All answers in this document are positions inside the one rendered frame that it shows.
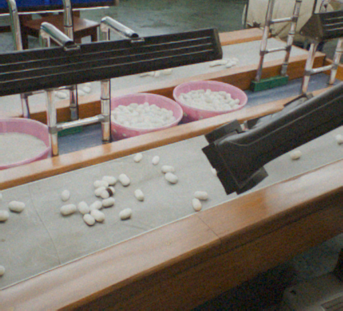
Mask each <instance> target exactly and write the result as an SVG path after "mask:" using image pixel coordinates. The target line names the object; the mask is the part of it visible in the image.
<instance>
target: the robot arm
mask: <svg viewBox="0 0 343 311"><path fill-rule="evenodd" d="M283 106H284V108H283V109H282V111H279V112H277V113H273V114H272V113H271V114H268V115H263V116H260V117H256V118H254V119H249V120H246V121H244V126H245V127H244V129H243V128H242V127H241V125H240V123H239V121H237V119H233V120H232V121H229V122H228V123H226V124H224V125H222V126H220V127H217V128H216V129H214V130H212V131H211V132H209V133H207V134H205V138H206V141H207V142H208V145H206V146H205V147H202V149H201V150H202V151H203V153H204V154H205V155H206V157H207V159H208V161H209V163H210V165H211V166H212V169H215V170H216V175H217V177H218V179H219V180H220V183H221V184H222V187H223V188H224V191H225V193H226V194H227V195H229V194H232V193H233V192H236V194H238V195H239V194H242V193H243V192H246V191H248V190H252V188H254V187H255V186H257V185H258V184H259V182H262V181H263V180H264V179H265V178H266V177H267V176H268V173H267V171H266V169H265V167H264V165H265V164H268V163H269V162H272V161H273V160H274V159H275V158H278V157H279V156H282V155H284V154H286V153H288V152H290V151H293V150H295V149H297V148H298V147H300V146H302V145H304V144H306V143H309V142H311V141H313V140H315V139H317V138H319V137H320V136H322V135H325V134H327V133H329V132H331V131H333V130H335V129H337V128H339V127H341V126H343V81H342V82H341V83H339V84H336V85H334V86H333V87H332V88H329V89H328V90H325V91H324V92H321V93H320V94H319V95H318V96H316V97H314V96H313V94H312V92H311V93H310V94H309V95H307V93H306V92H304V94H302V95H300V96H298V97H296V98H294V99H292V100H291V101H288V103H286V104H284V105H283Z"/></svg>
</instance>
